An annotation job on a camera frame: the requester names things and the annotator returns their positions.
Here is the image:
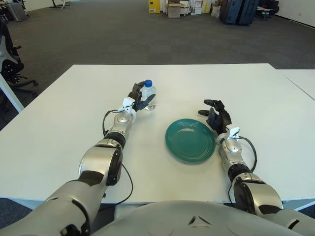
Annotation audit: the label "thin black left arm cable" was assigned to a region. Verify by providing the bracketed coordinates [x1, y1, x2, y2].
[117, 164, 134, 205]

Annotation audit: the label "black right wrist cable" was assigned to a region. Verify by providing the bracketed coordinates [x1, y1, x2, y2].
[240, 137, 258, 172]

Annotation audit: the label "black office chair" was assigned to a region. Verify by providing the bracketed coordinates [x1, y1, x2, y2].
[0, 23, 39, 93]

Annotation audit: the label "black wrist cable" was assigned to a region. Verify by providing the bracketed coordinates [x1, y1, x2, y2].
[102, 109, 124, 136]
[240, 137, 258, 172]

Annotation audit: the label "black swivel chair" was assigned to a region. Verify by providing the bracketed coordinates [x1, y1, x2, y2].
[255, 0, 279, 20]

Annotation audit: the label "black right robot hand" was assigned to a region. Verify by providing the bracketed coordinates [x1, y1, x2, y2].
[198, 99, 232, 135]

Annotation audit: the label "yellow box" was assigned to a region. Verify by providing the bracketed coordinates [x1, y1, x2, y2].
[147, 0, 160, 13]

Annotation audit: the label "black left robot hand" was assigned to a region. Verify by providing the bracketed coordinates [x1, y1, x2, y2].
[127, 82, 157, 111]

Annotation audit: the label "clear bottle blue cap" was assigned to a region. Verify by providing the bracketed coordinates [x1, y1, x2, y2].
[140, 79, 158, 111]

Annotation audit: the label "grey robot torso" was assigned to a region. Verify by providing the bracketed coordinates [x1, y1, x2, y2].
[91, 200, 298, 236]

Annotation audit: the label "grey cabinet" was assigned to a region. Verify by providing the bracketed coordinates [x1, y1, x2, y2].
[6, 3, 28, 22]

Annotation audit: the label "dark blue large case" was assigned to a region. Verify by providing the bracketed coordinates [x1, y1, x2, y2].
[220, 0, 241, 25]
[237, 0, 259, 25]

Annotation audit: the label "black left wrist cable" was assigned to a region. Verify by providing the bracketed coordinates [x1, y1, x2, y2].
[102, 109, 124, 136]

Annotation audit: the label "brown cardboard box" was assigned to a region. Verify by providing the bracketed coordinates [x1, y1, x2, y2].
[167, 2, 182, 18]

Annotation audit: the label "distant desk legs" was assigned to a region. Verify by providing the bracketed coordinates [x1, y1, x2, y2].
[49, 0, 72, 9]

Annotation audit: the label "white storage boxes pile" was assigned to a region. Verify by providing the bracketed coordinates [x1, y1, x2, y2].
[182, 0, 212, 16]

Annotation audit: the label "white desk leg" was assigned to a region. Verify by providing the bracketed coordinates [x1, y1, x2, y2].
[0, 73, 25, 114]

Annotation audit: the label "green round plate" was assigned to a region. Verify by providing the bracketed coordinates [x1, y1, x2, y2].
[165, 118, 217, 165]

